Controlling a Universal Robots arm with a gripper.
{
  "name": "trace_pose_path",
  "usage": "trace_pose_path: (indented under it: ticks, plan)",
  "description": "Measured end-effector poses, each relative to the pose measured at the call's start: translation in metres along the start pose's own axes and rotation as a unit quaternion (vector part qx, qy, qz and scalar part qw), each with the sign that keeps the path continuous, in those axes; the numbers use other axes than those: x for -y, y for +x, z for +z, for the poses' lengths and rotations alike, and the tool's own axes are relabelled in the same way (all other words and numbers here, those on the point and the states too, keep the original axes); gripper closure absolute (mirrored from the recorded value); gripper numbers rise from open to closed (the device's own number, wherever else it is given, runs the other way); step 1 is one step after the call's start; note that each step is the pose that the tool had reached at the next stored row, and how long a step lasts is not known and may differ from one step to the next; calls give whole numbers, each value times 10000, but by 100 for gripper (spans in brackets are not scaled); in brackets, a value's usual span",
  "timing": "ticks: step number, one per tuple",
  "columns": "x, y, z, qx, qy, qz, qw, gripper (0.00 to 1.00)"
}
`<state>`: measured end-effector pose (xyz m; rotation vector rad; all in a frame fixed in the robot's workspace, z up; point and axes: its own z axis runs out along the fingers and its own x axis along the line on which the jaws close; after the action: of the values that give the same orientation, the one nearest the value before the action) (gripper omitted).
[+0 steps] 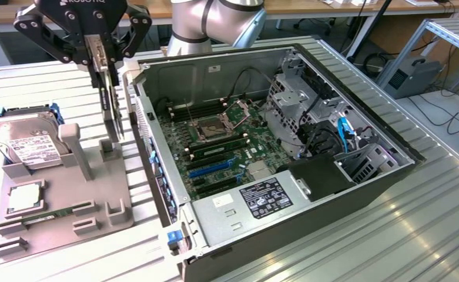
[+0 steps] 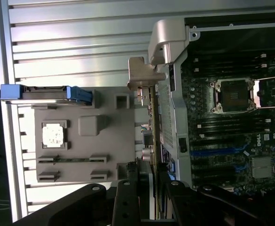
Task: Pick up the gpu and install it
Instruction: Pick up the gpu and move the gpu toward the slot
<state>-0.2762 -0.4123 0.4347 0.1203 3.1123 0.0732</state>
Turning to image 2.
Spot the silver chipset heatsink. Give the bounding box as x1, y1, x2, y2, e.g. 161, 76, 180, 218
251, 157, 275, 178

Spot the black expansion slot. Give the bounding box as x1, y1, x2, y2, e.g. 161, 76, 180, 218
192, 173, 234, 183
191, 163, 234, 172
191, 140, 241, 148

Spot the blue disk caddy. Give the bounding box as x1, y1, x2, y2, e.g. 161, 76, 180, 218
0, 84, 94, 106

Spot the green RAM stick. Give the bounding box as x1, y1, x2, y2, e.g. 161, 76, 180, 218
38, 157, 107, 163

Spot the silver CPU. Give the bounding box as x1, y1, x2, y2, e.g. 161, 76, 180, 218
42, 123, 65, 145

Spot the grey parts rack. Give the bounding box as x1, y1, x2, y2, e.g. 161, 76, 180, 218
31, 86, 145, 184

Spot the blue expansion slot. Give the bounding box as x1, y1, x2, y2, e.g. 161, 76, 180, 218
190, 149, 247, 157

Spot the silver hard disk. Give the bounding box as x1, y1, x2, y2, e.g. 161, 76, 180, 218
4, 86, 86, 106

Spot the open black PC case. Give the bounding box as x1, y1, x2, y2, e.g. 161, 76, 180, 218
148, 17, 275, 196

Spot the CPU socket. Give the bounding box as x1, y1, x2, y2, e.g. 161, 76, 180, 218
210, 79, 257, 115

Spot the metal socket cover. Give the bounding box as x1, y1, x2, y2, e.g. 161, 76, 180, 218
253, 75, 275, 109

